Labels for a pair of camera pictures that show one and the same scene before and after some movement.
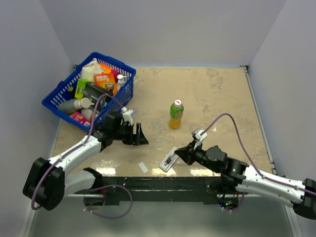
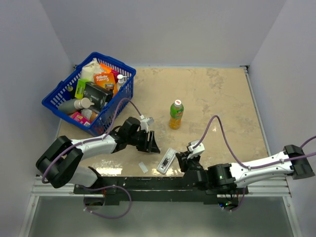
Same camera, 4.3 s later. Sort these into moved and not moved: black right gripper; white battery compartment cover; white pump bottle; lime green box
Moved: black right gripper
Not moved: lime green box; white pump bottle; white battery compartment cover
